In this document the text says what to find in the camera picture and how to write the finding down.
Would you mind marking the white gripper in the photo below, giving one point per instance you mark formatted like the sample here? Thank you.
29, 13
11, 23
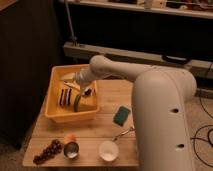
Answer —
83, 77

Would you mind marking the white handled dish brush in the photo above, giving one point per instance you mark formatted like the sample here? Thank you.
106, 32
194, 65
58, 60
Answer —
87, 92

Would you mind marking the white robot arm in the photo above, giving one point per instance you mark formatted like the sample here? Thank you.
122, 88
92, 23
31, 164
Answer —
158, 101

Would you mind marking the small metal cup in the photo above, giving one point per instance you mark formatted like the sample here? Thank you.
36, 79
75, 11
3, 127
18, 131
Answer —
71, 150

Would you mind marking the yellow plastic bin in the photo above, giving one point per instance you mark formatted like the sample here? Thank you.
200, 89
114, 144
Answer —
88, 105

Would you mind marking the striped brown white sponge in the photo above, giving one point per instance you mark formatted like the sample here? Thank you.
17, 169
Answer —
65, 97

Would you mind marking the green zucchini toy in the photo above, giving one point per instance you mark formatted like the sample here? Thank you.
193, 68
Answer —
76, 102

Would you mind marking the metal vertical pole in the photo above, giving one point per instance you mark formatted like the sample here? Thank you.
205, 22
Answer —
73, 38

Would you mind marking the green scrub sponge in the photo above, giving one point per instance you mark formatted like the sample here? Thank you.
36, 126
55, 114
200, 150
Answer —
121, 115

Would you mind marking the orange toy fruit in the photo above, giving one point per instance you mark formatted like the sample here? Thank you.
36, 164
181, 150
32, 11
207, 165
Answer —
69, 138

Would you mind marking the silver metal fork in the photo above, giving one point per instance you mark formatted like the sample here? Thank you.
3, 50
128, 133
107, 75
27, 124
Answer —
115, 138

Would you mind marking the dark grape bunch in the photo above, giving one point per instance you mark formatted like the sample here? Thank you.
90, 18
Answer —
49, 152

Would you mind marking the white bowl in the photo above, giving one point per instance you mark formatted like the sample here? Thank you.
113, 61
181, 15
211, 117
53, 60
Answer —
108, 151

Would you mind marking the grey metal shelf rail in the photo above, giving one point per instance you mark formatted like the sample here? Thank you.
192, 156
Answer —
83, 51

